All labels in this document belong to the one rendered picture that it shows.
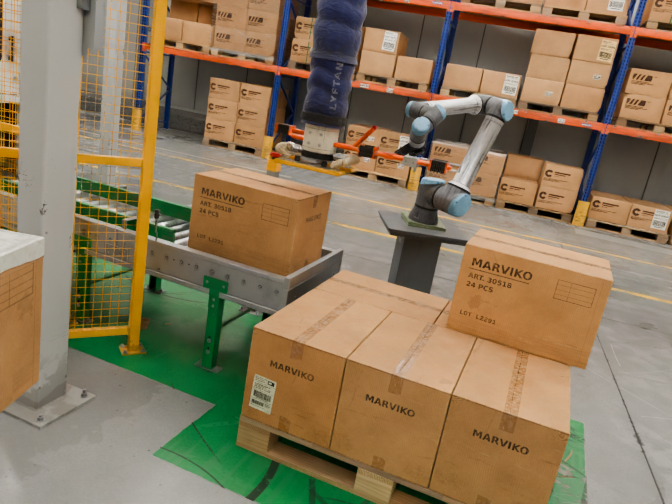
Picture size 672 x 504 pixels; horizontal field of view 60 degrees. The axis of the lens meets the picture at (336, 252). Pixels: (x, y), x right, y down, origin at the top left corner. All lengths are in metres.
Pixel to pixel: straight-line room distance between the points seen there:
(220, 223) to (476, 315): 1.34
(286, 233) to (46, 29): 1.31
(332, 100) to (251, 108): 8.08
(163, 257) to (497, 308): 1.64
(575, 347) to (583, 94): 7.60
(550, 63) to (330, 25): 7.37
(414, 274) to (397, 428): 1.61
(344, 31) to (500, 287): 1.34
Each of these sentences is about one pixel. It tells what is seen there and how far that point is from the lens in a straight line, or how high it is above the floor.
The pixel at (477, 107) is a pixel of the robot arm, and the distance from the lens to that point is 3.65.
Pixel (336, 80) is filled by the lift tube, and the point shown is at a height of 1.51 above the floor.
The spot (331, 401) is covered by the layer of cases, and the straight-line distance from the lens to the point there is 2.30.
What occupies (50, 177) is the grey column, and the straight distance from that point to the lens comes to 2.42.
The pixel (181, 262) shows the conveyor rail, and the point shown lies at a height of 0.52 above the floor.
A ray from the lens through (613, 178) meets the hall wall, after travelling 11.43.
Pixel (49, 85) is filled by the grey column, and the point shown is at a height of 1.32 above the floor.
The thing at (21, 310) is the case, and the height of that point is 0.86.
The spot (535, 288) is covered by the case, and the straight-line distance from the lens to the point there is 2.59.
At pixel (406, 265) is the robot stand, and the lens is 3.65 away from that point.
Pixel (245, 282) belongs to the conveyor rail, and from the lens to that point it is 2.84.
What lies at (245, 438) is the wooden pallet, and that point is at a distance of 2.56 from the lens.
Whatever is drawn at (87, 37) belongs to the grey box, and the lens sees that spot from 2.45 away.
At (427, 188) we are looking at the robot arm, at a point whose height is 0.99.
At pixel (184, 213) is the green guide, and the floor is 0.60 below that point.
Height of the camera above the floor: 1.51
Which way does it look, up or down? 16 degrees down
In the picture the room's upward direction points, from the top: 10 degrees clockwise
